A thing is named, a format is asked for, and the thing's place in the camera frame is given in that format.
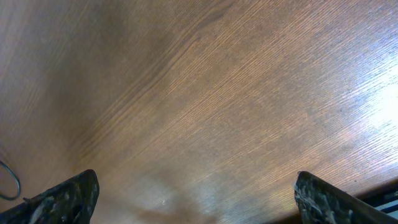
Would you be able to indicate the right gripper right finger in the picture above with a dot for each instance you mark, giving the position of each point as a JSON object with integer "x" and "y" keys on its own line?
{"x": 320, "y": 202}

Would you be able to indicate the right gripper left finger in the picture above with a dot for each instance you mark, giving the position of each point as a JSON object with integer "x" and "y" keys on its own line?
{"x": 72, "y": 202}

